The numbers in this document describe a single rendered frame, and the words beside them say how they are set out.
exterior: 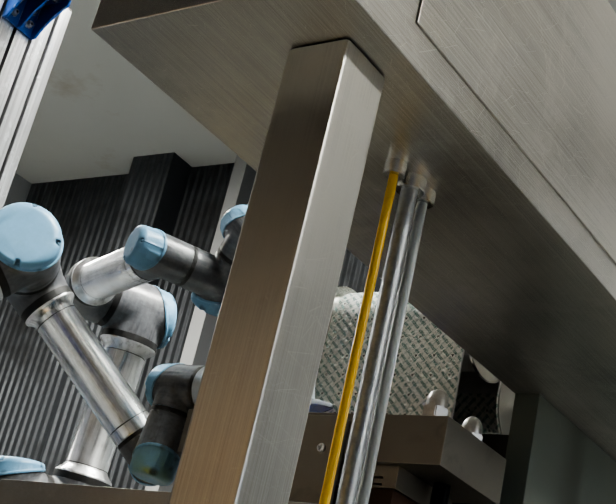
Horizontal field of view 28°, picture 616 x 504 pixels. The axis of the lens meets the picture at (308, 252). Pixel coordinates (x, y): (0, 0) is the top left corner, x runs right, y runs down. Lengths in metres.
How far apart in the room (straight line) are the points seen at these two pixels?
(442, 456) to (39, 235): 0.83
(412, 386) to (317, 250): 0.85
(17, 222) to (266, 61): 1.02
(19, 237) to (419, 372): 0.67
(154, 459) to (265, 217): 1.05
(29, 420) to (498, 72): 5.98
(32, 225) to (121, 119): 4.76
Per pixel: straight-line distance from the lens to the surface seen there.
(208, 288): 2.15
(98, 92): 6.55
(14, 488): 1.78
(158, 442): 1.95
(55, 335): 2.12
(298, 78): 0.99
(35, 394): 7.02
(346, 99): 0.97
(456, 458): 1.48
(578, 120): 1.28
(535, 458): 1.66
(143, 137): 6.86
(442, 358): 1.74
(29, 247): 1.99
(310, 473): 1.51
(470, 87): 1.08
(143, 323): 2.49
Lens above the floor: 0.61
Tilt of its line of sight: 23 degrees up
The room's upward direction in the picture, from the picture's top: 14 degrees clockwise
